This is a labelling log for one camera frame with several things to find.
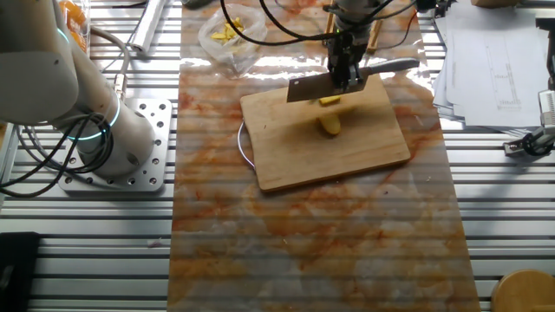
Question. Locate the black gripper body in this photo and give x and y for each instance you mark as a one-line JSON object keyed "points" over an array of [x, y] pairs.
{"points": [[347, 45]]}

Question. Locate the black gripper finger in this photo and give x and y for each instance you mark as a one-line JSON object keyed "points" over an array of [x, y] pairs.
{"points": [[338, 73], [353, 80]]}

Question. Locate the steel kitchen knife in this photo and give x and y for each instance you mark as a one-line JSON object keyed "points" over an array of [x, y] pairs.
{"points": [[308, 89]]}

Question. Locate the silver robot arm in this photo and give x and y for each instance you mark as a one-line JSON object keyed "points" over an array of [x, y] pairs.
{"points": [[34, 78]]}

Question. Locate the yellow peeled potato half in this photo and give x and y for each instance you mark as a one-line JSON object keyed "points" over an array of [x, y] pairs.
{"points": [[330, 125]]}

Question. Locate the wooden cutting board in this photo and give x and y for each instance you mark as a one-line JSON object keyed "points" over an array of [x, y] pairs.
{"points": [[303, 156]]}

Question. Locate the plastic bag of potato pieces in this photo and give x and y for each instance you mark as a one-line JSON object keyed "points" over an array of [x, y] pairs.
{"points": [[217, 37]]}

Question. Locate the white paper sheet stack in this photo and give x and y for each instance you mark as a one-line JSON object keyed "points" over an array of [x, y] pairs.
{"points": [[498, 86]]}

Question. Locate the grey green cloth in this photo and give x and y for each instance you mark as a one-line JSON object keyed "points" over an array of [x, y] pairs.
{"points": [[195, 3]]}

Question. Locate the orange marble pattern mat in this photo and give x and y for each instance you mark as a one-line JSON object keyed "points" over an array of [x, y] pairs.
{"points": [[303, 242]]}

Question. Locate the white plastic wrap roll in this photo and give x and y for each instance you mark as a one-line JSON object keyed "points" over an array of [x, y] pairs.
{"points": [[147, 26]]}

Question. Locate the metal robot mounting plate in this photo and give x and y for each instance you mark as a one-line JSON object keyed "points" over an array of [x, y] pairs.
{"points": [[152, 173]]}

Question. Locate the clear plastic fruit container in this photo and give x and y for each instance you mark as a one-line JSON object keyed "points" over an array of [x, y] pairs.
{"points": [[84, 24]]}

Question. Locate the orange fruit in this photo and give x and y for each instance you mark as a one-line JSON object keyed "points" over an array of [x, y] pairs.
{"points": [[81, 39], [76, 13]]}

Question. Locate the wooden round base stand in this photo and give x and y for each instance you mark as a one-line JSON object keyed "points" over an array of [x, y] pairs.
{"points": [[524, 290]]}

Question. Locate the black plastic case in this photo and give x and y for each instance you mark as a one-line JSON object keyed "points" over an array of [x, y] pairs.
{"points": [[17, 268]]}

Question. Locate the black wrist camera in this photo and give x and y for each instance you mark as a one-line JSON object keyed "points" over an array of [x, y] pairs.
{"points": [[426, 4]]}

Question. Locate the grey camera on clamp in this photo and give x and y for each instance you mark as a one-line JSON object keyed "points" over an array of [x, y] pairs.
{"points": [[535, 143]]}

